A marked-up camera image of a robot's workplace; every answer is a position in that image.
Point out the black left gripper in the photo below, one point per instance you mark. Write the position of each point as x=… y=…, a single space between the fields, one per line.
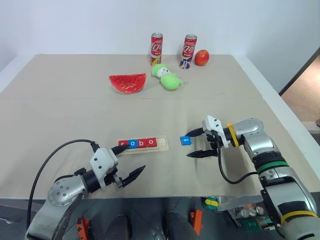
x=111 y=178

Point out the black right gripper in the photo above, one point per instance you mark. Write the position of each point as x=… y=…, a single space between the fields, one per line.
x=213 y=145

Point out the blue letter t block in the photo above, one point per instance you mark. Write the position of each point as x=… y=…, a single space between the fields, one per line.
x=185 y=140

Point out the red letter o block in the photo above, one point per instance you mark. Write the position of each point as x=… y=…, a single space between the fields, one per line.
x=151 y=142

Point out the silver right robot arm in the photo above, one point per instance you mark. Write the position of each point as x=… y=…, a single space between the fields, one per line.
x=262 y=145

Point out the blue letter o block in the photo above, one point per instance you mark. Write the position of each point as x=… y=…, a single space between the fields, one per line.
x=133 y=144

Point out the red letter r block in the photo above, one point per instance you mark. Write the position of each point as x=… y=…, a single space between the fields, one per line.
x=122 y=143

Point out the red letter b block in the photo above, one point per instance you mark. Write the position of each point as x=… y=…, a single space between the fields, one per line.
x=142 y=143

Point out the wooden letter tray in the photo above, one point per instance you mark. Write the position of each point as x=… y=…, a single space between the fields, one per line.
x=162 y=145

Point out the green yellow toy object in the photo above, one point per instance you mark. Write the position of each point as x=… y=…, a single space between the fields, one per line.
x=210 y=203

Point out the green plush doll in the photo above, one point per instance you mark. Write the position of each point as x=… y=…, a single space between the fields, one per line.
x=170 y=81

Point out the orange plastic part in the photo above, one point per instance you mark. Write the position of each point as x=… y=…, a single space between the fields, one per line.
x=82 y=227
x=196 y=221

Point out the red watermelon slice toy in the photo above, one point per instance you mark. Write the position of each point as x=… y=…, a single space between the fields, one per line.
x=128 y=83

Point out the red apple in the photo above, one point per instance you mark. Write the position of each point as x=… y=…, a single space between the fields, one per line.
x=202 y=58

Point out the red can blue base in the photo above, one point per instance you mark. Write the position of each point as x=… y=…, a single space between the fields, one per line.
x=188 y=51

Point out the red can yellow base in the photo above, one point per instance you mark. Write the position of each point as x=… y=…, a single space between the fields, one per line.
x=156 y=48

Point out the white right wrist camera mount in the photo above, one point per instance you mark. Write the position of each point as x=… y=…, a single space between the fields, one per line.
x=212 y=123

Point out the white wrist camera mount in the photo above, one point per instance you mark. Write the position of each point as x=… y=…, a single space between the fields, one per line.
x=212 y=123
x=102 y=158

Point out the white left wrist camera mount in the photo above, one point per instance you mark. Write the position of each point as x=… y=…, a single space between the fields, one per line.
x=102 y=158

